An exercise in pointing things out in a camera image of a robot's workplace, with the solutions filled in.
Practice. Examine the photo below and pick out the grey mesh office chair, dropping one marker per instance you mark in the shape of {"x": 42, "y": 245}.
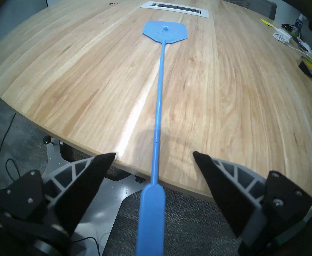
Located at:
{"x": 246, "y": 2}

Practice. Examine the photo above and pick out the crumpled white tissue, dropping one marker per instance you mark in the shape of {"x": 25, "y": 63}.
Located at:
{"x": 306, "y": 47}

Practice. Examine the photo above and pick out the white power adapter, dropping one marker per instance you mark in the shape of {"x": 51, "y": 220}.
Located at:
{"x": 280, "y": 36}

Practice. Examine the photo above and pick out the whiteboard cleaner spray bottle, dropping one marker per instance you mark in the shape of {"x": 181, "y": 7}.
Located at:
{"x": 297, "y": 26}

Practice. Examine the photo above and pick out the silver table power outlet box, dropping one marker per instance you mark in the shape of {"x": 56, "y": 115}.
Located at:
{"x": 172, "y": 8}

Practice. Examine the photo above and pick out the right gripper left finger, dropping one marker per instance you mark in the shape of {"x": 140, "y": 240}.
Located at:
{"x": 78, "y": 194}

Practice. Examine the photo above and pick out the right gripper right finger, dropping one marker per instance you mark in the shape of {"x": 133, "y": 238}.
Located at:
{"x": 225, "y": 196}

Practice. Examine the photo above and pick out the blue plastic fly swatter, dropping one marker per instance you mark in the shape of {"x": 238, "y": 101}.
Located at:
{"x": 150, "y": 218}

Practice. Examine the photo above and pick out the yellow sticky note pad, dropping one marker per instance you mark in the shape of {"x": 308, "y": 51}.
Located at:
{"x": 266, "y": 22}

